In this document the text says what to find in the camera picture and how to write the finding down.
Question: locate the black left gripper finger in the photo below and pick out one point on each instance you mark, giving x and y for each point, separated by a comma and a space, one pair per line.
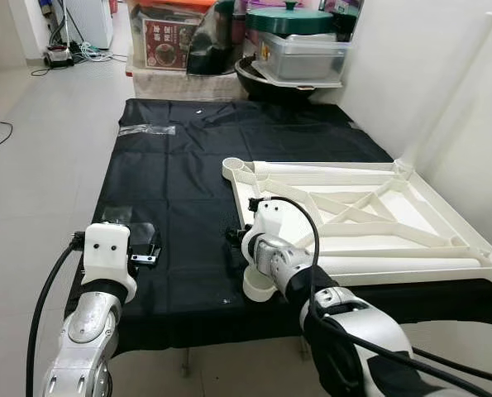
151, 235

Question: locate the black wok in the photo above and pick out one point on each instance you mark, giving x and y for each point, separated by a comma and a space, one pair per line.
266, 89

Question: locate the white fridge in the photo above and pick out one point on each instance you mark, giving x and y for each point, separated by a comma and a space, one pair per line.
88, 25

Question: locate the beige cloth-covered bench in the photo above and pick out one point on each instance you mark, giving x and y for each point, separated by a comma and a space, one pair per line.
183, 85

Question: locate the clear plastic container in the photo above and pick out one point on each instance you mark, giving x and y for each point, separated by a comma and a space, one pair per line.
308, 59

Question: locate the green picture box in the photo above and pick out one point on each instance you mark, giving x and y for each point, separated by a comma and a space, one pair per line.
346, 16

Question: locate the white plastic children table top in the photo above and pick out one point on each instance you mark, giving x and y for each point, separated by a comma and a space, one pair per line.
394, 244

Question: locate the green pot lid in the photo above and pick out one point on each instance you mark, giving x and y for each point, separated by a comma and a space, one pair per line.
291, 21

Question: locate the orange-lid storage box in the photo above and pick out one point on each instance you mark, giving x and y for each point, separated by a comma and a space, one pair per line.
163, 45

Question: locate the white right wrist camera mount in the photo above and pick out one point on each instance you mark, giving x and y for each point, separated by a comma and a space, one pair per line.
269, 219

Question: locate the dark glossy bag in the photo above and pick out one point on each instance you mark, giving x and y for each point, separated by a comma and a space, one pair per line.
208, 45

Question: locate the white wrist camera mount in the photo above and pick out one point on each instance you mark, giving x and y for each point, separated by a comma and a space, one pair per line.
105, 244
269, 219

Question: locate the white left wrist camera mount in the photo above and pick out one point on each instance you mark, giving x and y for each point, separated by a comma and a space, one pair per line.
105, 244

